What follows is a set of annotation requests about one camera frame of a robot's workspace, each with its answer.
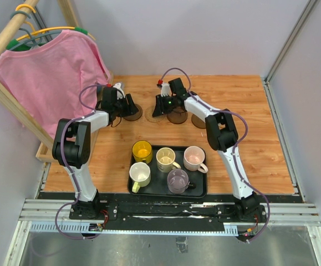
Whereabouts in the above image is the aluminium corner post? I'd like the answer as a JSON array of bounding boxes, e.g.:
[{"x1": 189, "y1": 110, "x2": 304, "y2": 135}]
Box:
[{"x1": 266, "y1": 0, "x2": 320, "y2": 81}]

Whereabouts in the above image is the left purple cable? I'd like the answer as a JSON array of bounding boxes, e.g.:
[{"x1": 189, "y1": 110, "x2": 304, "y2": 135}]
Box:
[{"x1": 54, "y1": 83, "x2": 111, "y2": 240}]

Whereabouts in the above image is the white mug yellow handle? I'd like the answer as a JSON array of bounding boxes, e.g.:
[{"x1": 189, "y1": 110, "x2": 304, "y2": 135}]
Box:
[{"x1": 129, "y1": 162, "x2": 151, "y2": 193}]

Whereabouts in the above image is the aluminium rail frame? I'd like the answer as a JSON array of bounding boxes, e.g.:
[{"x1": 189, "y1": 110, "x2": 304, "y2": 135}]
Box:
[{"x1": 4, "y1": 193, "x2": 321, "y2": 265}]

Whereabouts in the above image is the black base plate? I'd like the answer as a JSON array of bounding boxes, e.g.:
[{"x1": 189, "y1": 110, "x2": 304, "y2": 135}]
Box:
[{"x1": 81, "y1": 193, "x2": 266, "y2": 232}]

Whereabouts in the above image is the wooden clothes rack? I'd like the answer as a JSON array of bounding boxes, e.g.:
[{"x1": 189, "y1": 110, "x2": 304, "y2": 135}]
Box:
[{"x1": 0, "y1": 1, "x2": 112, "y2": 148}]

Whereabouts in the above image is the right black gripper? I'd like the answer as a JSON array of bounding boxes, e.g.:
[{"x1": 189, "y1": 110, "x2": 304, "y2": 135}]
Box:
[{"x1": 152, "y1": 94, "x2": 176, "y2": 118}]

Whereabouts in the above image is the purple mug black handle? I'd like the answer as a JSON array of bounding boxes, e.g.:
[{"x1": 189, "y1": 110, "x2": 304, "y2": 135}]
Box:
[{"x1": 167, "y1": 169, "x2": 196, "y2": 195}]

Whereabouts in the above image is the brown coaster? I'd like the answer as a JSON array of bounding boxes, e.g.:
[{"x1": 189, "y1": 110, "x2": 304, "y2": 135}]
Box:
[
  {"x1": 166, "y1": 110, "x2": 188, "y2": 124},
  {"x1": 191, "y1": 114, "x2": 206, "y2": 129},
  {"x1": 124, "y1": 104, "x2": 143, "y2": 121}
]

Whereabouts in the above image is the pink mug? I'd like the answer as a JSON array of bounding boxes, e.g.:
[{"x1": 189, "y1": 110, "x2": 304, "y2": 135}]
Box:
[{"x1": 184, "y1": 146, "x2": 208, "y2": 173}]

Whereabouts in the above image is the black serving tray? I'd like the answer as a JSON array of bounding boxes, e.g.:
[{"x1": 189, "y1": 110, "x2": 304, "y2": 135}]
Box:
[{"x1": 128, "y1": 145, "x2": 207, "y2": 198}]

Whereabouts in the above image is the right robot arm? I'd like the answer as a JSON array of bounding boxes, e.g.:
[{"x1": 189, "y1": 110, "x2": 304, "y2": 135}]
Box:
[{"x1": 152, "y1": 78, "x2": 269, "y2": 222}]

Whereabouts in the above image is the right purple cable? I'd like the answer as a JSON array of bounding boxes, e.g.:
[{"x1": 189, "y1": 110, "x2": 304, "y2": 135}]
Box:
[{"x1": 161, "y1": 67, "x2": 271, "y2": 244}]

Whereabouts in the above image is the grey hanger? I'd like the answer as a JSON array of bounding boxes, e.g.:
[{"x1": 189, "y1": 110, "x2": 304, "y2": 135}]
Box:
[{"x1": 6, "y1": 4, "x2": 62, "y2": 52}]

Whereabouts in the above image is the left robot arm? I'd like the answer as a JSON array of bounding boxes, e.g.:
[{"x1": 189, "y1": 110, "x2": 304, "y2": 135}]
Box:
[{"x1": 52, "y1": 82, "x2": 139, "y2": 219}]

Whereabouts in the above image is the purple cable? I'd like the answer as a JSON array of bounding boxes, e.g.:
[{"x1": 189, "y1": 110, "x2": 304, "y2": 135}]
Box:
[
  {"x1": 54, "y1": 83, "x2": 111, "y2": 240},
  {"x1": 161, "y1": 67, "x2": 271, "y2": 244}
]

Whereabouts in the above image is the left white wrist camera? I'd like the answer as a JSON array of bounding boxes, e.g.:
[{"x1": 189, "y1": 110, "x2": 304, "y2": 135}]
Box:
[{"x1": 112, "y1": 82, "x2": 125, "y2": 100}]

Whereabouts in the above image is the cream mug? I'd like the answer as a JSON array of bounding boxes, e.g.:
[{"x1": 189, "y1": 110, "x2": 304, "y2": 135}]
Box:
[{"x1": 156, "y1": 147, "x2": 181, "y2": 173}]

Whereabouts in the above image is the yellow green hanger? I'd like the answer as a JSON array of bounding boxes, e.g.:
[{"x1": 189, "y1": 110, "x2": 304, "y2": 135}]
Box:
[{"x1": 6, "y1": 1, "x2": 96, "y2": 51}]

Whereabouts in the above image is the pink t-shirt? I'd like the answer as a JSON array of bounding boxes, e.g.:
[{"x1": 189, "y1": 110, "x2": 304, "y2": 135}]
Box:
[{"x1": 0, "y1": 30, "x2": 110, "y2": 137}]

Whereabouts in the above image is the woven rattan coaster back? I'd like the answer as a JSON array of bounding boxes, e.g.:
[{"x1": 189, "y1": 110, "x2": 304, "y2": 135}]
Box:
[{"x1": 145, "y1": 105, "x2": 165, "y2": 123}]

